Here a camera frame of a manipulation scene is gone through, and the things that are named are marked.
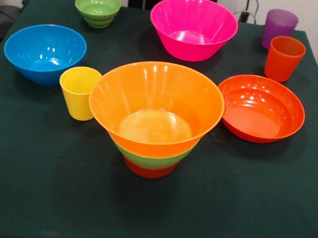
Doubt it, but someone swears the blue bowl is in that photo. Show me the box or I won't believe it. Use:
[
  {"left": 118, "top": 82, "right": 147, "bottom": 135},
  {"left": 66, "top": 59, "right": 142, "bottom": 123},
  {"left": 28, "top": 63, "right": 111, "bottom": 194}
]
[{"left": 0, "top": 19, "right": 90, "bottom": 92}]

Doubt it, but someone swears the large yellow-orange bowl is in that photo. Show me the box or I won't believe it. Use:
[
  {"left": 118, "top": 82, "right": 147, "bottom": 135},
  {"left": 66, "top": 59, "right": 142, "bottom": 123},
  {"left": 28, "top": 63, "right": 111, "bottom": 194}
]
[{"left": 82, "top": 52, "right": 230, "bottom": 167}]

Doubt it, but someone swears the dark green tablecloth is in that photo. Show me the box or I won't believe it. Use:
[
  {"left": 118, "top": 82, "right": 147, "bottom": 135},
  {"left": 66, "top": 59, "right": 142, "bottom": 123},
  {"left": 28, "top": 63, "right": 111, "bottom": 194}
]
[{"left": 0, "top": 0, "right": 318, "bottom": 238}]

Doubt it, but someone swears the large green bowl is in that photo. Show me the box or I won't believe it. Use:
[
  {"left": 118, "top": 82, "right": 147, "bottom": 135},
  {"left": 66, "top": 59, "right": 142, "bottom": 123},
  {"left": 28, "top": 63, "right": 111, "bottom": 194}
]
[{"left": 106, "top": 134, "right": 196, "bottom": 174}]

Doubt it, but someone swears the small green ribbed bowl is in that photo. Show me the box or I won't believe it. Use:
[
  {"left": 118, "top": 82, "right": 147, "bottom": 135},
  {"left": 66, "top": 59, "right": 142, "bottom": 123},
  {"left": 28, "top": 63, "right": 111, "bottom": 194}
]
[{"left": 72, "top": 0, "right": 122, "bottom": 31}]

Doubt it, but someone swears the purple cup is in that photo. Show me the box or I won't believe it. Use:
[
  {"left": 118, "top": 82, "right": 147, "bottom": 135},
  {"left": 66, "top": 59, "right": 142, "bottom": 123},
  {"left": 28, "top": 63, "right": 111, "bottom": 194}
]
[{"left": 260, "top": 8, "right": 301, "bottom": 54}]

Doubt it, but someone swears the wide shallow orange bowl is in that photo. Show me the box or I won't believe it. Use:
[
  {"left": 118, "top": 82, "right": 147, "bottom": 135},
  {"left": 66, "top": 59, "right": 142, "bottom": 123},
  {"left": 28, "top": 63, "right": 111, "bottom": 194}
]
[{"left": 211, "top": 70, "right": 310, "bottom": 150}]

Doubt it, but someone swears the orange cup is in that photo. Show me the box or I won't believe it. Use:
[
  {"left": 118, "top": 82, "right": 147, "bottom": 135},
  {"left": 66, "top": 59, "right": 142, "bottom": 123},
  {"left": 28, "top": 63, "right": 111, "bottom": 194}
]
[{"left": 263, "top": 34, "right": 308, "bottom": 86}]

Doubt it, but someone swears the small orange bowl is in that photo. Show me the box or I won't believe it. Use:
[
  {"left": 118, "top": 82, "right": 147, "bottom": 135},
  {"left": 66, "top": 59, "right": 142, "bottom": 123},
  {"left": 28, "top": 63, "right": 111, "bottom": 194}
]
[{"left": 121, "top": 155, "right": 180, "bottom": 182}]

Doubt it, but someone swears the yellow cup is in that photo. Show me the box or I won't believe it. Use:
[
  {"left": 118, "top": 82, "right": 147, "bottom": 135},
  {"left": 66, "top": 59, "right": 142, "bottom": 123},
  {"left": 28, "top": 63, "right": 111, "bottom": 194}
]
[{"left": 54, "top": 63, "right": 104, "bottom": 123}]

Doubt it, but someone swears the large pink bowl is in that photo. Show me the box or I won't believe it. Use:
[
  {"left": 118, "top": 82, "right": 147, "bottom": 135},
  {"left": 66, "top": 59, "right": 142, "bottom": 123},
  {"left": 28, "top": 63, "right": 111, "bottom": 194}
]
[{"left": 144, "top": 0, "right": 242, "bottom": 68}]

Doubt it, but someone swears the black hanging cable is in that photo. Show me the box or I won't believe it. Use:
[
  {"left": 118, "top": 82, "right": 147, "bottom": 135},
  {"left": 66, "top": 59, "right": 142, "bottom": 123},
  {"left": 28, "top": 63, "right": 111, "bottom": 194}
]
[{"left": 249, "top": 0, "right": 262, "bottom": 24}]

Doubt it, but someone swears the black power adapter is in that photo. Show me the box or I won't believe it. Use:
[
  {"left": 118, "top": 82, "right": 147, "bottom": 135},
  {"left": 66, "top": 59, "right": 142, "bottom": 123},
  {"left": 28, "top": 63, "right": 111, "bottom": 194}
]
[{"left": 238, "top": 10, "right": 250, "bottom": 23}]

